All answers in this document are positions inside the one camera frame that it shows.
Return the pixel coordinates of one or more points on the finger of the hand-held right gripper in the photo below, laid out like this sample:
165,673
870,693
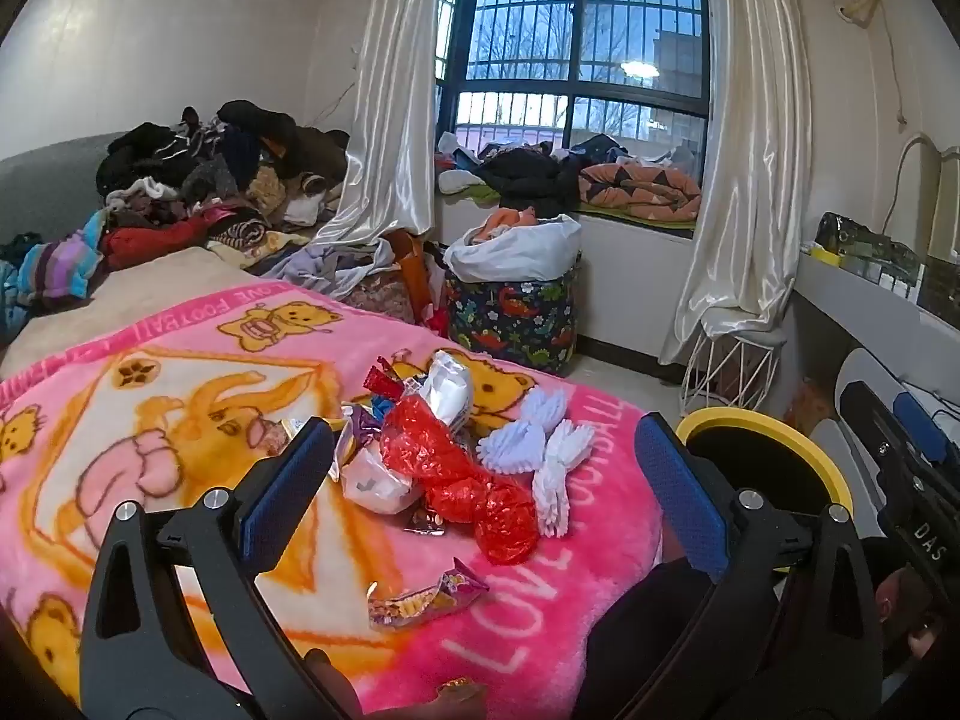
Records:
874,427
921,424

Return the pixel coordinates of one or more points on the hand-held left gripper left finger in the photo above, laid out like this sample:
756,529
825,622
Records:
289,487

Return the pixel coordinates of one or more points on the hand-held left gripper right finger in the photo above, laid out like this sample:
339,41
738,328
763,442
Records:
679,495

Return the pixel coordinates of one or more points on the white plastic wrapper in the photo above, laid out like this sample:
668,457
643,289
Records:
375,484

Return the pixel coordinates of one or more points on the yellow rimmed black bin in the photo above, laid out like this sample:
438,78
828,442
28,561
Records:
757,420

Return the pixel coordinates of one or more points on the white pleated paper piece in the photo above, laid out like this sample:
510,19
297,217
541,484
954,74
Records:
559,480
510,448
544,409

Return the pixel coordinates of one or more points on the dark red snack bar wrapper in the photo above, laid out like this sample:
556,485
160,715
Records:
386,379

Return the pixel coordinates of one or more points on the red foil wrapper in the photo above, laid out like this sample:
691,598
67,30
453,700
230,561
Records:
450,465

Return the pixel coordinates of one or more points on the purple snack wrapper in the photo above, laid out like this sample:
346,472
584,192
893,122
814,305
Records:
427,600

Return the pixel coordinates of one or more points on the silver white packet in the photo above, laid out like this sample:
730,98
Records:
448,386

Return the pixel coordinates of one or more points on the person's right hand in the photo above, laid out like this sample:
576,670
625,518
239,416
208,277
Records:
904,615

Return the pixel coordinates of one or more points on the white desk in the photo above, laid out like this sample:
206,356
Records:
855,300

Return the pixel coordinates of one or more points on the yellow box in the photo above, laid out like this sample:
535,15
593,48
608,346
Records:
821,255

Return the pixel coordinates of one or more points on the camouflage bag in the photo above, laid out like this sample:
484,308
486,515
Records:
862,244

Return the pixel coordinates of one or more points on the white framed mirror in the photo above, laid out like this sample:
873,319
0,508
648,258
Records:
946,225

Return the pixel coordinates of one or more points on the floral bag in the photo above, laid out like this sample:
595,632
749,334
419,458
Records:
382,300

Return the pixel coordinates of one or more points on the pink printed blanket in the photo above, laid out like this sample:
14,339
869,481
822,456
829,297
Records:
75,427

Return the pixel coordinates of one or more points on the lavender cloth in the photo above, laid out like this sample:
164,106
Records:
315,266

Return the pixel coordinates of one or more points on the dinosaur print basket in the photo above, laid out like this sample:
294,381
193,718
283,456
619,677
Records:
510,322

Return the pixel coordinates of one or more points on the orange bag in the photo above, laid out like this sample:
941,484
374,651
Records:
416,270

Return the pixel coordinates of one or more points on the beige bed sheet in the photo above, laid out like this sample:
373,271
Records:
112,300

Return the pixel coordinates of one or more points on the brown gold wrapper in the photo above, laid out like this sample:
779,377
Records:
461,696

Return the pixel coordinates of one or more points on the green mat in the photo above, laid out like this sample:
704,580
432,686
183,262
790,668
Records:
637,216

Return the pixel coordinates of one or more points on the red garment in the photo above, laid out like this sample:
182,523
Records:
142,244

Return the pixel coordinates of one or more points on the white bag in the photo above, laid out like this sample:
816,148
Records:
517,251

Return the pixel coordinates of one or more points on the orange patterned quilt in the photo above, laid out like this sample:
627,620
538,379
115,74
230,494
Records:
645,191

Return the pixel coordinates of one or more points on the striped blue purple cloth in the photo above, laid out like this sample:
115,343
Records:
60,262

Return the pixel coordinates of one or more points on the orange cloth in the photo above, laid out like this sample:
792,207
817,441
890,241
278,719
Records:
506,223

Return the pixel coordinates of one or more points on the cream satin curtain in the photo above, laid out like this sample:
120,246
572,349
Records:
390,90
750,127

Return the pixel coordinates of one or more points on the pile of clothes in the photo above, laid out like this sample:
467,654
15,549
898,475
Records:
225,157

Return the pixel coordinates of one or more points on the white cloth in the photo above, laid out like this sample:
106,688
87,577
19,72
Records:
457,181

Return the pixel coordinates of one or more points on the black jacket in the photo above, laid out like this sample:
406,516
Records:
525,176

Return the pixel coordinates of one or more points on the grey headboard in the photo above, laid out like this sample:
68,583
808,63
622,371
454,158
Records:
45,187

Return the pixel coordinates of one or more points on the barred window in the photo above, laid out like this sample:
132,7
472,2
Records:
577,30

